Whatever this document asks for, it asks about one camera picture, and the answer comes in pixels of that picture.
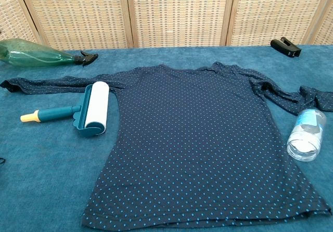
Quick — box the teal table cloth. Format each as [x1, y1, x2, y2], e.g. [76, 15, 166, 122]
[0, 44, 333, 232]

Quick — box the clear plastic bottle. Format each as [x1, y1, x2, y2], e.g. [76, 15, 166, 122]
[286, 108, 327, 162]

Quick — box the dark navy polka dot shirt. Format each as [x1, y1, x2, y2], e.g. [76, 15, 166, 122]
[0, 61, 333, 229]

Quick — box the black stapler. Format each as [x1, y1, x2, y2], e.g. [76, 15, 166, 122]
[270, 37, 302, 58]

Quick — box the green plastic spray bottle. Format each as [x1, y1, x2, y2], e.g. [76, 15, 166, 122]
[0, 38, 99, 68]

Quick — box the teal lint roller white roll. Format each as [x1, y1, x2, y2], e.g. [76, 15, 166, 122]
[20, 81, 110, 139]

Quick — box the woven folding screen panel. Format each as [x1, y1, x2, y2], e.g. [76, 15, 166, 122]
[0, 0, 40, 43]
[309, 0, 333, 45]
[124, 0, 237, 48]
[16, 0, 135, 51]
[226, 0, 333, 47]

